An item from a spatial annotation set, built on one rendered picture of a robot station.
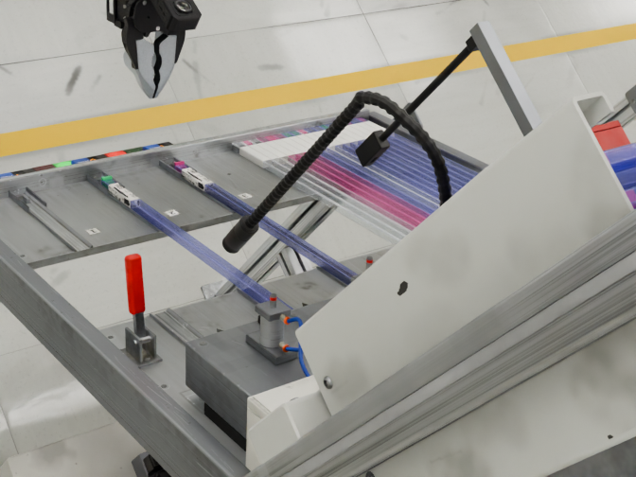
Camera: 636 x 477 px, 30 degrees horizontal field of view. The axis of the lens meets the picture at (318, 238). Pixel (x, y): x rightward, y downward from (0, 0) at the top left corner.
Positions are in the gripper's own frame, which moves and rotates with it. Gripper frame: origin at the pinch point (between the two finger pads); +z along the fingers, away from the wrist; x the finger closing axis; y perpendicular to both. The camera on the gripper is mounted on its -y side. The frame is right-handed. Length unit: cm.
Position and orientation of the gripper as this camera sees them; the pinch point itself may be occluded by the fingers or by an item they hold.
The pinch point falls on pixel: (154, 91)
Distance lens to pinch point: 166.5
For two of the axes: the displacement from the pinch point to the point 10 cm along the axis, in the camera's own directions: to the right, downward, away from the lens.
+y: -5.9, -3.8, 7.1
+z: -0.6, 9.0, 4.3
